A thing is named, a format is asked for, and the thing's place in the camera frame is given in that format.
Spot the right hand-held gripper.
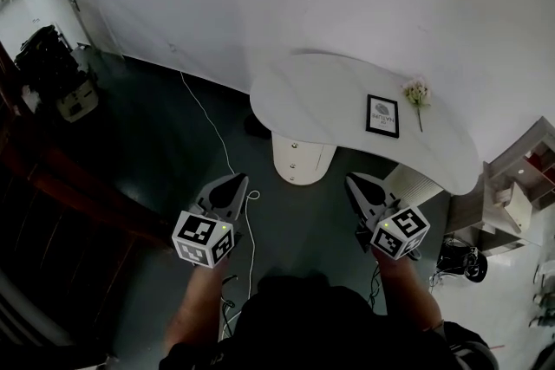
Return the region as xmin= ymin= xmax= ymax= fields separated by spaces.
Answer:
xmin=344 ymin=171 xmax=432 ymax=262

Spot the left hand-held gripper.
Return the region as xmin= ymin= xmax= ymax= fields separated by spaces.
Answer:
xmin=171 ymin=172 xmax=251 ymax=270

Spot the white drawer with gold knob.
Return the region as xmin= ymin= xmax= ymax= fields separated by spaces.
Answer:
xmin=273 ymin=153 xmax=323 ymax=173
xmin=277 ymin=171 xmax=320 ymax=187
xmin=271 ymin=132 xmax=326 ymax=156

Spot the person's right forearm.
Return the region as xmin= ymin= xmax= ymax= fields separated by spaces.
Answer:
xmin=371 ymin=249 xmax=445 ymax=333

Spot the person's left forearm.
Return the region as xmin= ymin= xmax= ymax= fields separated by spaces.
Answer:
xmin=163 ymin=258 xmax=238 ymax=354

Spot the white dressing table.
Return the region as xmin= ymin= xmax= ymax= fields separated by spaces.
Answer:
xmin=249 ymin=49 xmax=480 ymax=205

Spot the white ribbed table support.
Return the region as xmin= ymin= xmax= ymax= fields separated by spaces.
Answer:
xmin=384 ymin=162 xmax=445 ymax=205

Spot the grey wooden shelf unit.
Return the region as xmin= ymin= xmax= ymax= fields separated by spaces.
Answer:
xmin=445 ymin=115 xmax=555 ymax=251

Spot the black framed picture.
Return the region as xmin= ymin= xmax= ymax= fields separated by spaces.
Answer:
xmin=364 ymin=94 xmax=401 ymax=140

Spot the person's black top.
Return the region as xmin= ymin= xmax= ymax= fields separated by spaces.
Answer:
xmin=158 ymin=268 xmax=500 ymax=370

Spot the pale artificial flower stem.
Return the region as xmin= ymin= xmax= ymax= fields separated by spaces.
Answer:
xmin=400 ymin=76 xmax=433 ymax=133

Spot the dark brown wooden furniture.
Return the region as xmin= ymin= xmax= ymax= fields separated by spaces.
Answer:
xmin=0 ymin=39 xmax=175 ymax=360

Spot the red item in shelf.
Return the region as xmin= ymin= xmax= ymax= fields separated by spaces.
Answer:
xmin=521 ymin=150 xmax=545 ymax=171

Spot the beige box device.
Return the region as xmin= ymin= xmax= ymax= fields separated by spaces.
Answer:
xmin=55 ymin=76 xmax=101 ymax=123

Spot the black bag pile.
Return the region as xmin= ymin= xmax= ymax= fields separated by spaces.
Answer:
xmin=14 ymin=24 xmax=87 ymax=101

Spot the thin black cable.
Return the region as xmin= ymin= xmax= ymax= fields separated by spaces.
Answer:
xmin=366 ymin=263 xmax=383 ymax=310

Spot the black cable bundle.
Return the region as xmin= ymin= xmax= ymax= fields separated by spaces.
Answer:
xmin=428 ymin=235 xmax=490 ymax=288

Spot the tangled black cable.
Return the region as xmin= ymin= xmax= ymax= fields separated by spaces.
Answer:
xmin=219 ymin=274 xmax=240 ymax=335

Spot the white floor cable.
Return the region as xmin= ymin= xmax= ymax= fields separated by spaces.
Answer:
xmin=179 ymin=70 xmax=262 ymax=305

